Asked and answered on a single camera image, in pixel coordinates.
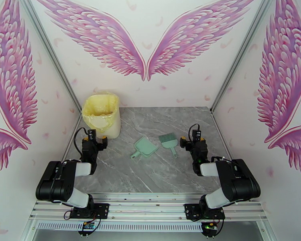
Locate cream plastic trash bin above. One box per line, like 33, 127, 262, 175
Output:
81, 94, 122, 139

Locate aluminium frame post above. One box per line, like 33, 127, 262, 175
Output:
17, 0, 83, 115
210, 0, 280, 115

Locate mint green plastic dustpan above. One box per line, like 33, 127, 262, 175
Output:
130, 136, 158, 160

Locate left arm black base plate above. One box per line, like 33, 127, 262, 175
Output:
69, 203, 110, 219

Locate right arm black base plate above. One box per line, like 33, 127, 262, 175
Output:
185, 203, 226, 221

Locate white perforated cable tray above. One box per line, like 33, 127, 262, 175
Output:
36, 221, 204, 232

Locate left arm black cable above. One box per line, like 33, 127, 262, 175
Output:
74, 127, 91, 161

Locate mint green hand brush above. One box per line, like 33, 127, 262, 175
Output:
158, 132, 179, 159

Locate aluminium mounting rail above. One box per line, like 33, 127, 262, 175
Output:
28, 192, 269, 222

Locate yellowish clear bin liner bag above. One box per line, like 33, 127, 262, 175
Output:
81, 93, 120, 131

